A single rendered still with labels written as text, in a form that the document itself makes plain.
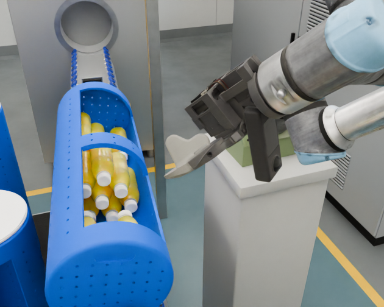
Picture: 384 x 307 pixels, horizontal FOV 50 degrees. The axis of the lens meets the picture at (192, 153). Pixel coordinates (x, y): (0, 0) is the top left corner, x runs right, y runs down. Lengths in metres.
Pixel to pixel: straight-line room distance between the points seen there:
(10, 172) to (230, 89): 1.67
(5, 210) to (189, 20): 5.19
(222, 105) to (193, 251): 2.05
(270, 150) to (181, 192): 2.44
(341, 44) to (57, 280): 0.73
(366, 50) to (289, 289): 1.26
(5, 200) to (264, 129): 1.01
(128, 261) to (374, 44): 0.67
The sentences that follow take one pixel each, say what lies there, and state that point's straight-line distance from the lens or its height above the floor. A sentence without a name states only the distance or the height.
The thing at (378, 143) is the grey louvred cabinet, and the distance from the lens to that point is 2.51.
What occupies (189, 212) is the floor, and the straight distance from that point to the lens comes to 2.83.
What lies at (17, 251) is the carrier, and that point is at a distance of 1.32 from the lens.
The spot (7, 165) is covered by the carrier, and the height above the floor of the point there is 0.77.
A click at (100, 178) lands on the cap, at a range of 1.20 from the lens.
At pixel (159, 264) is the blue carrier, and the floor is 1.14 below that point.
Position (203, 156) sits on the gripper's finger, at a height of 1.53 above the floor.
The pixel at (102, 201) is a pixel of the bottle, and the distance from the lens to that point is 1.25.
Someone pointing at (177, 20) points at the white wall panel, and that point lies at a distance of 6.20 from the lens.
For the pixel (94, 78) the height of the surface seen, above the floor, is 1.08.
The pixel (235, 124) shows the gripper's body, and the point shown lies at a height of 1.58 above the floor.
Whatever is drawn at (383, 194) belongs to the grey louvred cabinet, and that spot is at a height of 0.40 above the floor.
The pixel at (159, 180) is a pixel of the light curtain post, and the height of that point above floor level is 0.32.
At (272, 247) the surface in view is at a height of 0.86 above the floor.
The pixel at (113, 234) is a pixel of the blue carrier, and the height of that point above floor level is 1.23.
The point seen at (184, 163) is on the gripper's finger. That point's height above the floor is 1.51.
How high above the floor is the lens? 1.85
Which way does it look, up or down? 33 degrees down
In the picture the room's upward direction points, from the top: straight up
